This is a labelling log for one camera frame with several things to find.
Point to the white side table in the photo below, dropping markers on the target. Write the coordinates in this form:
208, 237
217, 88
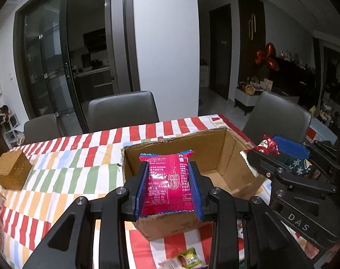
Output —
246, 101

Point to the grey chair left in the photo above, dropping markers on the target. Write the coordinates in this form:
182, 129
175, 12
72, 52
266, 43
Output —
43, 128

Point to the brown cardboard box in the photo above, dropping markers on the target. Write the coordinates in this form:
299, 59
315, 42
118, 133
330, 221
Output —
214, 156

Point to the red santa snack packet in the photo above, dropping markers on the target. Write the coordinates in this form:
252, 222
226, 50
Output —
267, 146

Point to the woven wicker box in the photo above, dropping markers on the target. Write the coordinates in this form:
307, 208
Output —
14, 170

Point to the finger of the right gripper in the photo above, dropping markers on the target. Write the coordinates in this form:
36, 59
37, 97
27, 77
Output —
262, 163
291, 148

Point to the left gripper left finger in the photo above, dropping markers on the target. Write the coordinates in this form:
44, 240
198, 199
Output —
136, 192

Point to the grey chair middle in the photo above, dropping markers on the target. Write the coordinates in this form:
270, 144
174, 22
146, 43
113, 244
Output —
122, 110

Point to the grey chair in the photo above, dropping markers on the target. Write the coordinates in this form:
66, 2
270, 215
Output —
122, 110
43, 128
275, 115

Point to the colourful checked tablecloth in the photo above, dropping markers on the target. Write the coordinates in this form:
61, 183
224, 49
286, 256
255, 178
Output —
91, 165

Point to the green candy packet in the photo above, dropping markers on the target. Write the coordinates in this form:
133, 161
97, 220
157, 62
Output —
189, 258

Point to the dark green christmas bag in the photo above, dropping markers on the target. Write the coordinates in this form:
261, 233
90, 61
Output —
298, 167

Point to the glass sliding door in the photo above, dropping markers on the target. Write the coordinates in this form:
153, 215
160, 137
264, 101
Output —
43, 66

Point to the red foil balloon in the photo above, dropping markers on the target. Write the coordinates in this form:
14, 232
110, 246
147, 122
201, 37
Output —
267, 56

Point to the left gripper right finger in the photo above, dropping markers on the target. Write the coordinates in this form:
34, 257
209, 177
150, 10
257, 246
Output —
204, 207

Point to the grey chair right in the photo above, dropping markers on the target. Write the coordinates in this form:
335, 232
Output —
275, 115

